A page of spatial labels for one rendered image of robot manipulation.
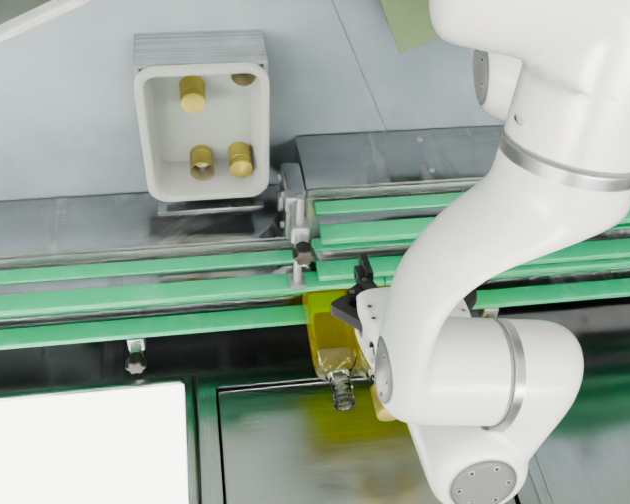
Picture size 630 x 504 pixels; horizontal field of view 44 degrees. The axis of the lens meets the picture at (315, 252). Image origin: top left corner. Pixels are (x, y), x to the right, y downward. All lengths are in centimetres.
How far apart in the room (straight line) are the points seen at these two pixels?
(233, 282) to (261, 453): 25
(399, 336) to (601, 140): 17
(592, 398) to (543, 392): 81
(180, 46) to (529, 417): 70
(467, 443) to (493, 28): 29
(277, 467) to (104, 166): 52
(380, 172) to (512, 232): 70
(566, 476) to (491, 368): 74
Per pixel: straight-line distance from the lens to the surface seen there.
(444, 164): 118
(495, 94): 73
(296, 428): 118
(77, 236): 120
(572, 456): 128
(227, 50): 105
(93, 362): 132
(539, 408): 55
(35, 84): 115
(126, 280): 115
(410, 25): 103
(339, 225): 108
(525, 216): 46
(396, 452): 117
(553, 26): 43
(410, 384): 50
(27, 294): 116
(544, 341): 55
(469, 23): 43
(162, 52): 105
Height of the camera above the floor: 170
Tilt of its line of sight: 43 degrees down
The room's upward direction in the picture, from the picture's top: 168 degrees clockwise
